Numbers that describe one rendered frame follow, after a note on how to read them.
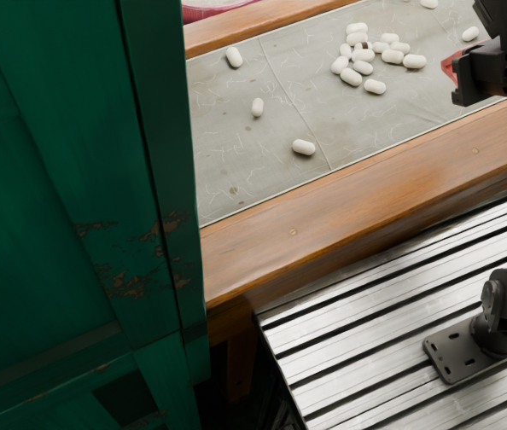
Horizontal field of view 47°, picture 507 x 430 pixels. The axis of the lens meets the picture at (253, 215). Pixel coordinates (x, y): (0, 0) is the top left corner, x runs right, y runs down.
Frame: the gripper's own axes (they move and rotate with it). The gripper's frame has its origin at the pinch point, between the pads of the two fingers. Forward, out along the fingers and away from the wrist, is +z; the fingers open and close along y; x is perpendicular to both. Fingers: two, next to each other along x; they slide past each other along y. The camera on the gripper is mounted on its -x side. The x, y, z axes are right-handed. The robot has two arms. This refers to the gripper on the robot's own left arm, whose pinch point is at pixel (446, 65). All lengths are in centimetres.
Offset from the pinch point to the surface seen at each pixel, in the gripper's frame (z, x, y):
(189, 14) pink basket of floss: 36.3, -13.9, 24.4
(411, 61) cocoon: 14.3, 1.7, -4.1
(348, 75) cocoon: 15.5, 0.6, 7.2
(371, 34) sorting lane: 22.9, -2.8, -2.7
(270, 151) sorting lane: 11.1, 6.3, 25.1
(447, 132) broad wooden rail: 2.3, 10.9, -0.5
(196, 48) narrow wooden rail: 27.3, -9.4, 27.3
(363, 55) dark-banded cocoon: 17.6, -1.2, 2.7
